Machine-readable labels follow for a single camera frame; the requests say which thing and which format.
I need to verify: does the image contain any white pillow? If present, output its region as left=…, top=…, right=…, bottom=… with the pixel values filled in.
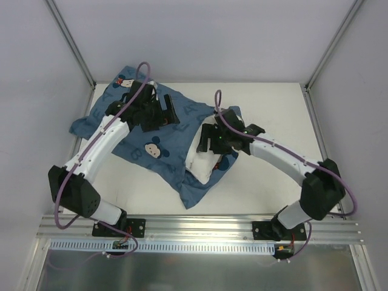
left=185, top=127, right=221, bottom=184

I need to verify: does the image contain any blue cartoon print pillowcase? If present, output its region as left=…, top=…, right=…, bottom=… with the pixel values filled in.
left=68, top=64, right=243, bottom=210

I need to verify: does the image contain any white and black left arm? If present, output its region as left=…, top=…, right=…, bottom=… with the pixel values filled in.
left=48, top=81, right=179, bottom=236

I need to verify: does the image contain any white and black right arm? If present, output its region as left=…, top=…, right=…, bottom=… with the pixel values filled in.
left=196, top=109, right=345, bottom=241

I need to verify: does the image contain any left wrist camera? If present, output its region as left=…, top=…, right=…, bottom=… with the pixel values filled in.
left=148, top=81, right=160, bottom=99

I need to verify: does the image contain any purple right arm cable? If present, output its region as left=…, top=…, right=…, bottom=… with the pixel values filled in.
left=214, top=89, right=360, bottom=216

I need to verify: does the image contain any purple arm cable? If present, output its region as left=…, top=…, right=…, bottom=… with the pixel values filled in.
left=214, top=89, right=360, bottom=216
left=53, top=61, right=154, bottom=230

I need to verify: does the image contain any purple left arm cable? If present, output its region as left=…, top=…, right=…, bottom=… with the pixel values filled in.
left=53, top=61, right=154, bottom=230

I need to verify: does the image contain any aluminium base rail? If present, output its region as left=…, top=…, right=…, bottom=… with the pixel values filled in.
left=36, top=215, right=366, bottom=245

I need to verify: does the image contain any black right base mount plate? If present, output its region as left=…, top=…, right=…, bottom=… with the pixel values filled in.
left=252, top=221, right=307, bottom=242

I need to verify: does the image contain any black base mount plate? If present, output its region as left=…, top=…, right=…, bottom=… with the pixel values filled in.
left=92, top=216, right=146, bottom=238
left=252, top=221, right=307, bottom=242

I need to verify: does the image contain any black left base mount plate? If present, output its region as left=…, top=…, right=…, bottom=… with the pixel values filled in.
left=92, top=216, right=146, bottom=238

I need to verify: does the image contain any left aluminium frame post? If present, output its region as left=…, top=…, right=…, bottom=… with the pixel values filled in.
left=44, top=0, right=96, bottom=89

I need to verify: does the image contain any aluminium frame post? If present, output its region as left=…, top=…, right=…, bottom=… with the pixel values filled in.
left=44, top=0, right=96, bottom=89
left=304, top=0, right=365, bottom=92

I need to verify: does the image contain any white slotted cable duct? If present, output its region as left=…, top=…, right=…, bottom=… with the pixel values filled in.
left=50, top=239, right=275, bottom=255

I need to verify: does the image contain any right aluminium frame post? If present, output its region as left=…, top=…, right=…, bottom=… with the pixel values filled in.
left=304, top=0, right=365, bottom=92

